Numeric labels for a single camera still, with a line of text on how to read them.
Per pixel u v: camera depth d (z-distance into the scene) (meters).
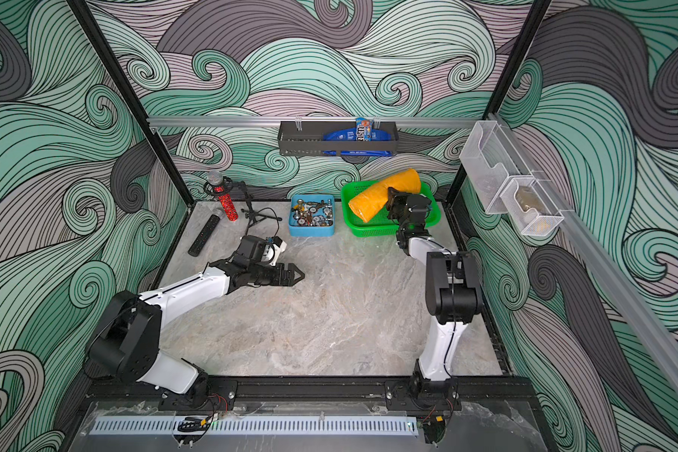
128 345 0.43
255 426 0.70
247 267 0.69
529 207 0.65
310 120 0.94
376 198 0.91
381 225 0.96
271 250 0.75
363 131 0.90
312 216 1.15
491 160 0.77
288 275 0.78
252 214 1.07
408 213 0.75
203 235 1.06
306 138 0.95
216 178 0.92
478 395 0.74
